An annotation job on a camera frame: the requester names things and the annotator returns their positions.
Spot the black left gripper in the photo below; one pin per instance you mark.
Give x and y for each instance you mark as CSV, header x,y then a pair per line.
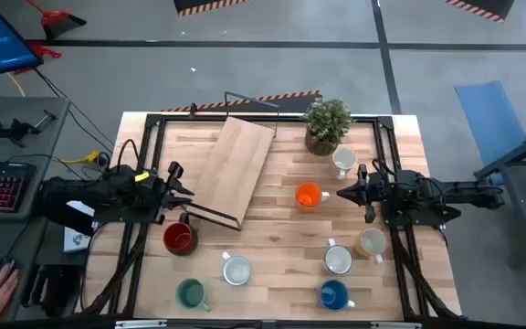
x,y
160,192

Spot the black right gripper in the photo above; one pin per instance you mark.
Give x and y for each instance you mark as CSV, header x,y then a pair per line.
x,y
379,194

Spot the brown floral pattern mug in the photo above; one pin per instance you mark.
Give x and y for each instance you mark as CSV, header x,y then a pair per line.
x,y
344,159

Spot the orange and white mug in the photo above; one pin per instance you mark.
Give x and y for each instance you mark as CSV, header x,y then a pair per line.
x,y
308,195

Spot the yellow patterned mug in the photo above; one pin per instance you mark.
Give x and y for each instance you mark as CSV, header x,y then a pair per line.
x,y
371,242

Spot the blue white patterned mug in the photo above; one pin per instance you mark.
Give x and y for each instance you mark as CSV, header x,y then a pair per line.
x,y
338,260

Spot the red white diamond pattern mug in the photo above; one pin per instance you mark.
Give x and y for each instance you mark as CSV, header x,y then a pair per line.
x,y
237,272

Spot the green mug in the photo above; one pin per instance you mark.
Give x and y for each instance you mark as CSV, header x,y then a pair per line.
x,y
191,293

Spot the plain blue mug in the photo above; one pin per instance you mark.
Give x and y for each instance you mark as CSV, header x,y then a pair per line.
x,y
333,296

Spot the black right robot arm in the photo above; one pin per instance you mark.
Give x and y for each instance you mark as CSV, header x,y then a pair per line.
x,y
427,189

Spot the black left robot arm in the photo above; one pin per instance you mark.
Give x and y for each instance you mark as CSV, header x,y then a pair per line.
x,y
108,189

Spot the yellow tape tag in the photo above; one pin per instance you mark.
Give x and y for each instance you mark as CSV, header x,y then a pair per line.
x,y
142,176

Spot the green plant ribbed pot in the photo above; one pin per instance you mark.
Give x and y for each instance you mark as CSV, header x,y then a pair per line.
x,y
327,121

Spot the black bar shaped object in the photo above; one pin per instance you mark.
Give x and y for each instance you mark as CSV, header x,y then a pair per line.
x,y
80,225

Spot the white cardboard box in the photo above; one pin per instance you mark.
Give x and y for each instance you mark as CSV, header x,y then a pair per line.
x,y
76,240

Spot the black hazard striped block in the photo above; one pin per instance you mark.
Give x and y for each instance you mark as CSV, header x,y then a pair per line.
x,y
290,102
487,7
199,4

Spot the blue floor mat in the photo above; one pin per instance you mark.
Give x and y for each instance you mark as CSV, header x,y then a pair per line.
x,y
491,121

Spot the black clamp tool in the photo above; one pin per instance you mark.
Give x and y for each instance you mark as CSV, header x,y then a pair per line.
x,y
14,129

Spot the black computer mouse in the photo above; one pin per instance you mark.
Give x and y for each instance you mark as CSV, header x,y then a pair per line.
x,y
3,265

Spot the red plastic object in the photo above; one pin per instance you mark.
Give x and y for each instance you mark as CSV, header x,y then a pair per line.
x,y
39,48

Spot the wooden shelf black metal frame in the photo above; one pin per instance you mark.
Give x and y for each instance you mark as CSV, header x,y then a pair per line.
x,y
233,169

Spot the black metal rig frame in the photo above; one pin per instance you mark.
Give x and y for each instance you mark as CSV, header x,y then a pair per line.
x,y
290,117

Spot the silver metal bracket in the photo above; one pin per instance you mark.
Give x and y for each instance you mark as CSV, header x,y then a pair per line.
x,y
395,325
139,325

